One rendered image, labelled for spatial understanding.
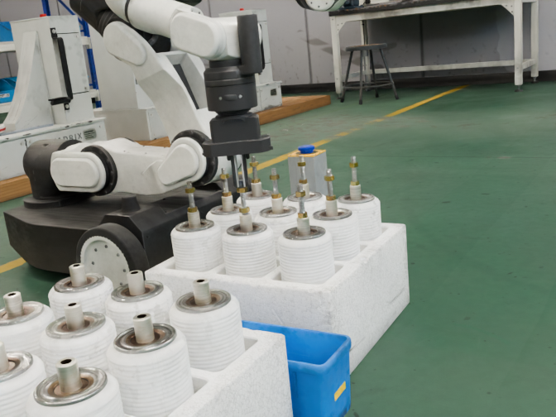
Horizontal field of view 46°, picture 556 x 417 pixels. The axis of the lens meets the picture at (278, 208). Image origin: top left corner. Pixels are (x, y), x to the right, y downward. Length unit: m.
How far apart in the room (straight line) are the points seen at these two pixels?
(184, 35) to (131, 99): 2.83
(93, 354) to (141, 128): 3.12
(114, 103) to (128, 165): 2.27
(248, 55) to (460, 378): 0.65
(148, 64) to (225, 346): 0.94
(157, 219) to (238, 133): 0.54
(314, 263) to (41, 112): 2.64
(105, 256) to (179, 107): 0.40
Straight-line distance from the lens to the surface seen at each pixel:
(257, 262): 1.18
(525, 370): 1.22
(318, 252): 1.11
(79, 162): 1.87
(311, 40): 6.91
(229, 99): 1.12
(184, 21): 1.14
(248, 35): 1.11
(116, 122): 4.07
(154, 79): 1.66
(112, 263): 1.61
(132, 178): 1.80
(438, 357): 1.25
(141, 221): 1.60
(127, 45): 1.69
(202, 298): 0.89
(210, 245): 1.24
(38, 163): 2.04
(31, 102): 3.57
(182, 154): 1.61
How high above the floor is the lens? 0.59
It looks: 15 degrees down
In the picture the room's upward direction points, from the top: 6 degrees counter-clockwise
